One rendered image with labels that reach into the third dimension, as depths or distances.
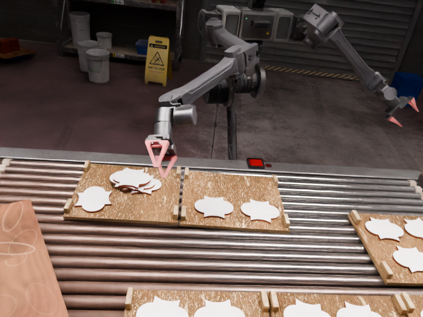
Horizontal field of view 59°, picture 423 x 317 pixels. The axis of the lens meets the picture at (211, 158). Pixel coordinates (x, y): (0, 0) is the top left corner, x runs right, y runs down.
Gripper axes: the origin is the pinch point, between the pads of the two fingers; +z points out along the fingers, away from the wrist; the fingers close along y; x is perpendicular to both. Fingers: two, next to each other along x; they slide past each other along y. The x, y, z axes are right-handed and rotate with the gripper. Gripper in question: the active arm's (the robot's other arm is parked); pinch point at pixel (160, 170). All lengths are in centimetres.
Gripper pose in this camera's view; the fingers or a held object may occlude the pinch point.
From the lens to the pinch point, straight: 112.5
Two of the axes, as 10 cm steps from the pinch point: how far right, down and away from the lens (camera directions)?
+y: 1.1, 3.5, 9.3
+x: -9.9, 0.1, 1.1
